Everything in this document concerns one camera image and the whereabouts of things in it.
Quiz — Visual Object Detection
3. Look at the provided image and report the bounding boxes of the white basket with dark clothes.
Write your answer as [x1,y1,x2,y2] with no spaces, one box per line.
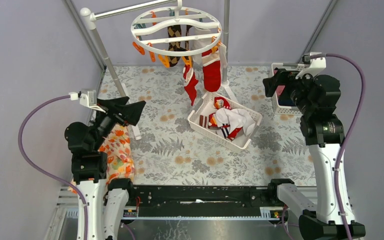
[270,62,305,116]

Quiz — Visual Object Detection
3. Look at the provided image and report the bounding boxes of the red santa sock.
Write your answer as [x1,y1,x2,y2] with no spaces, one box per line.
[213,96,232,110]

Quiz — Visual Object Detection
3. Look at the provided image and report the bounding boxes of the brown striped sock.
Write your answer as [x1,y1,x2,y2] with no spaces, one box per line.
[198,115,211,129]

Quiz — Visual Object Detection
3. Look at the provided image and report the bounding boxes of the white round clip hanger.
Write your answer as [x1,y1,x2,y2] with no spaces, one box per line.
[130,0,222,57]

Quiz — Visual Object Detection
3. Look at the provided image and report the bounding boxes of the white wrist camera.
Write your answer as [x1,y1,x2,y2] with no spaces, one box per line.
[68,89,106,113]
[295,52,327,80]

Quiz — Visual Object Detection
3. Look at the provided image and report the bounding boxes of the red dotted sock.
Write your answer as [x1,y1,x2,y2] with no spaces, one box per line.
[226,127,243,141]

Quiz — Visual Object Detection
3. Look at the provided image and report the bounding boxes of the small red hanging sock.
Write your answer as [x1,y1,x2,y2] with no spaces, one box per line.
[182,65,199,106]

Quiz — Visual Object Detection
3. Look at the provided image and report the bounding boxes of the dark navy folded cloth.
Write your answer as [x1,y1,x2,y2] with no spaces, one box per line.
[277,95,296,107]

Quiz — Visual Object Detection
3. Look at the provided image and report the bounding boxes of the orange floral cloth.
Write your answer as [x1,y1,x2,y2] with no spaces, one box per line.
[66,124,137,195]

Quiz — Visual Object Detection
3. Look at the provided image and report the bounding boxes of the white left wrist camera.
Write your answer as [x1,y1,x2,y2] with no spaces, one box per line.
[68,89,106,113]

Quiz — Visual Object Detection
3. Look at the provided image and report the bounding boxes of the silver drying rack frame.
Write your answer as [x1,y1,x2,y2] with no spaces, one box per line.
[78,0,238,140]

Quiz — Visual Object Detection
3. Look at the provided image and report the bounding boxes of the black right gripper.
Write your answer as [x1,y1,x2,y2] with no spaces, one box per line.
[262,68,318,115]

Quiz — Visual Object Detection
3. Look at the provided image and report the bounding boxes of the brown argyle sock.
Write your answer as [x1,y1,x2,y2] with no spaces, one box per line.
[167,25,190,68]

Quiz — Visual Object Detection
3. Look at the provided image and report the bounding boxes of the pink folded cloth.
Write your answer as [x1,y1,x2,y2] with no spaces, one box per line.
[275,85,285,98]

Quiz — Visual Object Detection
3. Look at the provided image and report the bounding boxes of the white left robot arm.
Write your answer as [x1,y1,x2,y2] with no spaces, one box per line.
[64,92,146,240]

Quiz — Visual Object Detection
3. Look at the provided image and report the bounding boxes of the floral patterned table mat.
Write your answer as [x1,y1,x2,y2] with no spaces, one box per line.
[115,66,316,187]

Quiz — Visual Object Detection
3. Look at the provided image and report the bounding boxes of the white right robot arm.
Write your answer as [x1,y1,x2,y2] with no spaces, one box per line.
[263,68,366,240]

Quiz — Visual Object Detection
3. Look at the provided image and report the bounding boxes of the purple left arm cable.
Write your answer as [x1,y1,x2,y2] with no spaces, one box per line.
[17,95,90,240]

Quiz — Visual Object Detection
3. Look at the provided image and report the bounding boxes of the red white hanging sock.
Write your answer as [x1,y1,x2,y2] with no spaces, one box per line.
[192,27,227,92]

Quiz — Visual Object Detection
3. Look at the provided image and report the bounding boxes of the white sock basket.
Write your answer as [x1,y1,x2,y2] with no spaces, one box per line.
[187,92,263,153]

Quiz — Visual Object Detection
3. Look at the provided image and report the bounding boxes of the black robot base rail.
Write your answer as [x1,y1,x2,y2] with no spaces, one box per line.
[108,178,293,220]

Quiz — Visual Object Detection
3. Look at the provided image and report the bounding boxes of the orange clothes clip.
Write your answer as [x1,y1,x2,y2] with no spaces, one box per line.
[157,54,170,68]
[132,41,146,55]

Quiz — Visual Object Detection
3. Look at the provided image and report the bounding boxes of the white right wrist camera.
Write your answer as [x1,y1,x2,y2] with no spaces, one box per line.
[295,52,327,80]

